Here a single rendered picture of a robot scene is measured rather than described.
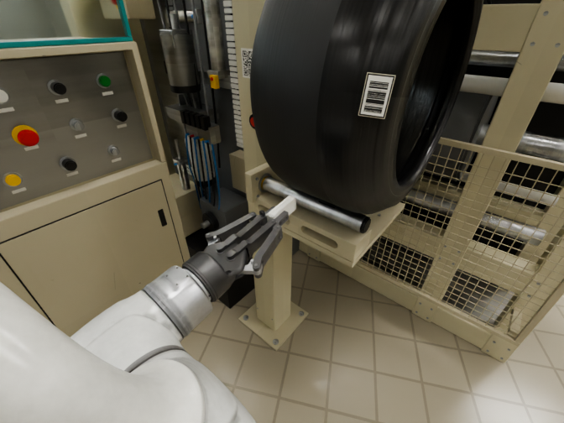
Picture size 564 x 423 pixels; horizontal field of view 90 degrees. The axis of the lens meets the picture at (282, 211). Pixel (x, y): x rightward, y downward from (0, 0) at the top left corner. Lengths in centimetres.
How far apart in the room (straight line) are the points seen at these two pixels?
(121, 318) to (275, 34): 49
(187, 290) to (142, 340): 8
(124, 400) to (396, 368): 141
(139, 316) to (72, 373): 18
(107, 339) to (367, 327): 140
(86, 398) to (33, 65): 87
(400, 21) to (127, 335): 53
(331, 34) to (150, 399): 48
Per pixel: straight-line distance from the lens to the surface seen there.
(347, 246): 74
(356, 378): 150
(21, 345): 23
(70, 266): 113
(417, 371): 160
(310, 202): 77
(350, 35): 49
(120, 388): 25
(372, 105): 47
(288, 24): 56
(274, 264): 120
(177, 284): 41
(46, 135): 102
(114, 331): 40
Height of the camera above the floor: 133
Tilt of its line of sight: 34 degrees down
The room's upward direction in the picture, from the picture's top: straight up
